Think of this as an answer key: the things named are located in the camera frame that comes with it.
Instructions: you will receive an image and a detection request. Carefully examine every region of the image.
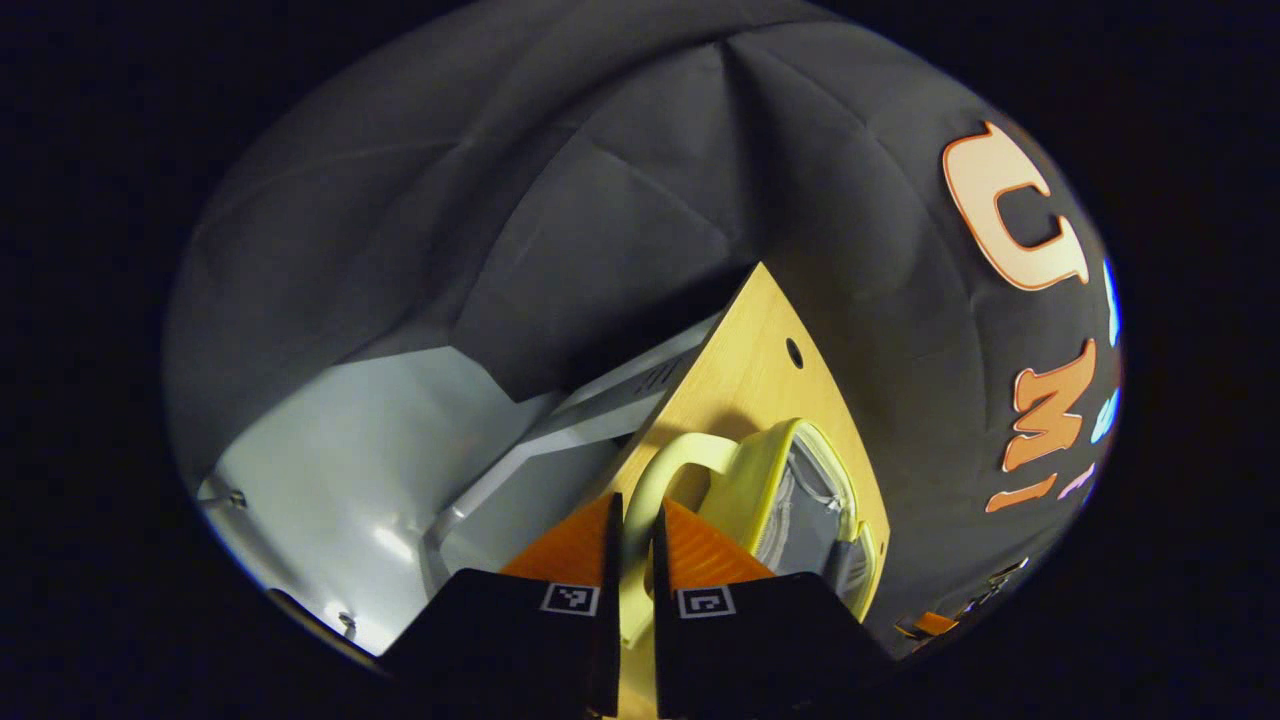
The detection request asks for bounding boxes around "cream yellow small suitcase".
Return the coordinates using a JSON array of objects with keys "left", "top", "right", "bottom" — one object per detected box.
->
[{"left": 618, "top": 418, "right": 891, "bottom": 651}]

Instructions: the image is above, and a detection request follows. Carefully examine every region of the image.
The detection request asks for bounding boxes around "white metal table frame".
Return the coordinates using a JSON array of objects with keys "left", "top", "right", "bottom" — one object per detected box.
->
[{"left": 425, "top": 310, "right": 726, "bottom": 601}]

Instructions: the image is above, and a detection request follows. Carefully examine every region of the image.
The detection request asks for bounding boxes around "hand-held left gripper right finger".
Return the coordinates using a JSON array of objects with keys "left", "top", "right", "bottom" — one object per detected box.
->
[{"left": 652, "top": 497, "right": 896, "bottom": 720}]

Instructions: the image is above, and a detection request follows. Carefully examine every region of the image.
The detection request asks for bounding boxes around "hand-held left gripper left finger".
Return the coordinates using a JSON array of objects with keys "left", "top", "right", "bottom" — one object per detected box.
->
[{"left": 380, "top": 492, "right": 624, "bottom": 720}]

